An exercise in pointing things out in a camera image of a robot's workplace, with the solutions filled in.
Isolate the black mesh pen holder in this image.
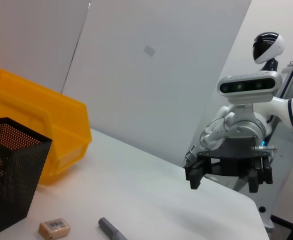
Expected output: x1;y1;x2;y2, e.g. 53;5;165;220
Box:
0;116;54;238

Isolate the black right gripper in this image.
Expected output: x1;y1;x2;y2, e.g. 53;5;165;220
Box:
183;136;274;194

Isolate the yellow plastic storage bin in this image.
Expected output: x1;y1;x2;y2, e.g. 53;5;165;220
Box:
0;68;93;186

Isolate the silver plug gripper cable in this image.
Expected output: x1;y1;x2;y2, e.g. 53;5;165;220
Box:
250;143;279;161

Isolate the white black robot head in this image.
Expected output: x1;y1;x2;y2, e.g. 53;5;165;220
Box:
251;31;286;65

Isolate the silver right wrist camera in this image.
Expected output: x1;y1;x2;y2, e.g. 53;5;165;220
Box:
216;70;284;105

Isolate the beige eraser with barcode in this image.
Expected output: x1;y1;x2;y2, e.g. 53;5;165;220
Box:
38;217;72;237

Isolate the grey marker pen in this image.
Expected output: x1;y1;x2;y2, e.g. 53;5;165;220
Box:
97;216;129;240

